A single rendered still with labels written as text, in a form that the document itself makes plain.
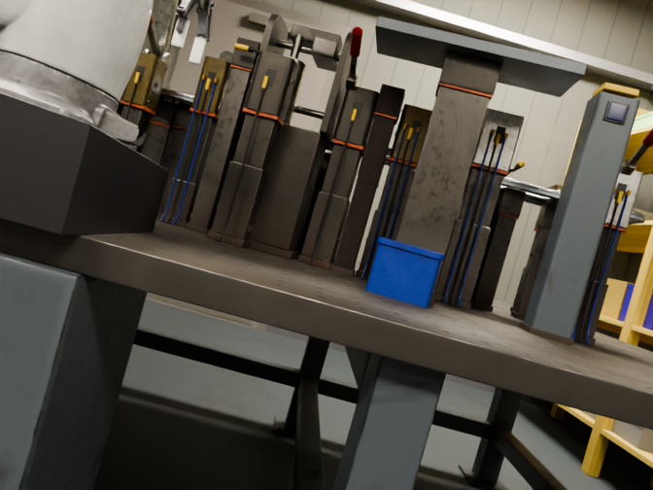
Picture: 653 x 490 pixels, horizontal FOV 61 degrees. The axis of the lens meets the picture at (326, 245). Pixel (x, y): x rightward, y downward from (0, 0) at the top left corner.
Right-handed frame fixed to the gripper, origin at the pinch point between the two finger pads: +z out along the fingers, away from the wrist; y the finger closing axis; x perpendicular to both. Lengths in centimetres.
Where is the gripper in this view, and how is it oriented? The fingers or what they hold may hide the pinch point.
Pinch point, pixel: (187, 49)
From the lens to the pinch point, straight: 156.5
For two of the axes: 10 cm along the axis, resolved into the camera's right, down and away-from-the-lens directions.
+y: 1.2, 0.1, 9.9
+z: -2.7, 9.6, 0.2
